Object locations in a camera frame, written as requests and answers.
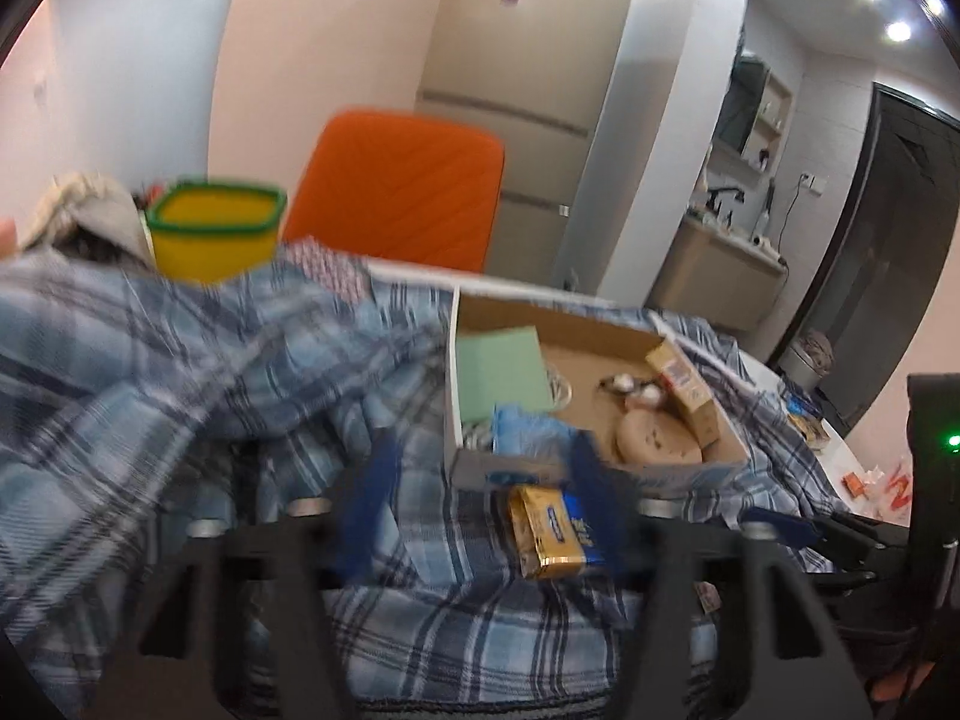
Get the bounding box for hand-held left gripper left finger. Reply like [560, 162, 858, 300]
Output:
[112, 427, 410, 720]

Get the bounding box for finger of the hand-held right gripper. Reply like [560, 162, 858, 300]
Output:
[742, 506, 912, 595]

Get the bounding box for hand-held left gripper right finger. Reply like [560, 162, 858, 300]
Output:
[568, 427, 875, 720]

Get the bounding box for yellow snack packet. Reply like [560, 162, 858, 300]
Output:
[508, 485, 605, 580]

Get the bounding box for blue tissue packet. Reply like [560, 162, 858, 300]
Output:
[491, 403, 575, 460]

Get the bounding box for small white fuzzy item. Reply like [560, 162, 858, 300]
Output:
[598, 373, 668, 410]

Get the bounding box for yellow biscuit box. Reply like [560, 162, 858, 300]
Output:
[645, 340, 717, 445]

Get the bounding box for cardboard box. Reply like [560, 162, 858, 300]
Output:
[444, 286, 751, 497]

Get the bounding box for green notepad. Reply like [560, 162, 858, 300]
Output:
[455, 326, 554, 425]

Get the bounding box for orange white plastic bag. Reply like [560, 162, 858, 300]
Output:
[840, 457, 912, 522]

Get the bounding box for round beige puff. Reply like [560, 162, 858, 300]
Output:
[615, 410, 704, 466]

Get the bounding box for small snack packets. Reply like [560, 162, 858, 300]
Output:
[784, 394, 826, 442]

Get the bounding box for trash bin with liner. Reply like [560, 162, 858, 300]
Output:
[780, 330, 835, 383]

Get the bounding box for blue plaid blanket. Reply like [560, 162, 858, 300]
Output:
[0, 240, 848, 720]

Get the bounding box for dark door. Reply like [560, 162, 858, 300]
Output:
[769, 82, 960, 436]

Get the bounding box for pink white patterned cloth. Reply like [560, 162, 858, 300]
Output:
[289, 238, 372, 308]

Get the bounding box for wooden vanity cabinet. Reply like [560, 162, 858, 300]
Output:
[651, 210, 788, 331]

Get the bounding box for yellow bin with green rim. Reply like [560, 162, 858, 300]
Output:
[145, 176, 288, 286]

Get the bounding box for orange chair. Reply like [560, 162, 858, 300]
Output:
[279, 111, 505, 275]

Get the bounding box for grey cloth bag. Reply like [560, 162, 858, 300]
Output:
[71, 199, 155, 267]

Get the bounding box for mirror cabinet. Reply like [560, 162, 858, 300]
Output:
[712, 52, 794, 166]

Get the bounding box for white clothing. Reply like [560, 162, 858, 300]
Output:
[22, 172, 151, 263]

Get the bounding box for beige refrigerator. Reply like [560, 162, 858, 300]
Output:
[416, 0, 653, 293]

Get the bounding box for white coiled cable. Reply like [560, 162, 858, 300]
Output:
[459, 364, 575, 452]

